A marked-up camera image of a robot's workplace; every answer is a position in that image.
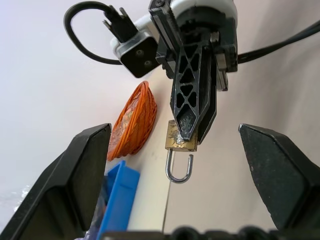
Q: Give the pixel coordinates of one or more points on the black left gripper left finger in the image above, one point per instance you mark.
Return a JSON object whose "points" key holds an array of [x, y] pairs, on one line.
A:
{"points": [[62, 190]]}

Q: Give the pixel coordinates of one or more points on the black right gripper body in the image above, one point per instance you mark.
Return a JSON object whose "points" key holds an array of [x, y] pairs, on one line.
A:
{"points": [[225, 45]]}

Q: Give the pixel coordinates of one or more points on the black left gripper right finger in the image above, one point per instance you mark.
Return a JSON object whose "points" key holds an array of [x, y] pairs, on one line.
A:
{"points": [[282, 180]]}

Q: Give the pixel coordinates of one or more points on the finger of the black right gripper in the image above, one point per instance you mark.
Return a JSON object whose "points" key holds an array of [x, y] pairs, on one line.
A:
{"points": [[185, 125], [208, 100]]}

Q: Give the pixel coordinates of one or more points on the brass padlock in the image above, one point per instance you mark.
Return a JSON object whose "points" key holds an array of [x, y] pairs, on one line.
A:
{"points": [[172, 143]]}

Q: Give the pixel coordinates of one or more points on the orange woven basket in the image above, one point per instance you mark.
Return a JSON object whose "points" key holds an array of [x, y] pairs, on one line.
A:
{"points": [[135, 125]]}

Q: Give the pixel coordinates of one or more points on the blue plastic bin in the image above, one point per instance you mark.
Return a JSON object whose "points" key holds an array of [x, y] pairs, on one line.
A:
{"points": [[120, 200]]}

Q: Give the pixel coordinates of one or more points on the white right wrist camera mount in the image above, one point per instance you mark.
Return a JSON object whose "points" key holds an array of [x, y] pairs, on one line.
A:
{"points": [[140, 55]]}

